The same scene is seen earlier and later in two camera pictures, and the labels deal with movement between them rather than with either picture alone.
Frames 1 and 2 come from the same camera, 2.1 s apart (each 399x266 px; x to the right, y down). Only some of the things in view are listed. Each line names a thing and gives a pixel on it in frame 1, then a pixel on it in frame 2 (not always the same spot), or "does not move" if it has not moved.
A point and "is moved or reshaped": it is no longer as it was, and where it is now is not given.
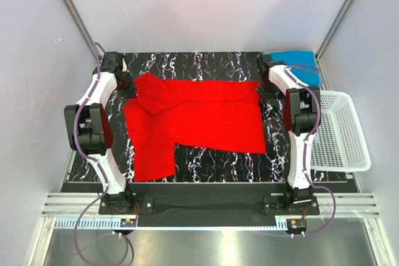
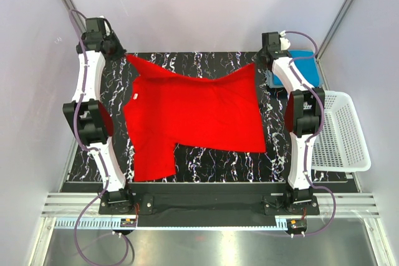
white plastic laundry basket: (340, 144) does not move
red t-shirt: (225, 116) is moved or reshaped
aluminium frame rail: (82, 212) does not move
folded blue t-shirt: (303, 65) does not move
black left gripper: (131, 90) -> (120, 51)
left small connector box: (128, 222) does not move
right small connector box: (296, 226) does not move
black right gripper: (264, 95) -> (259, 63)
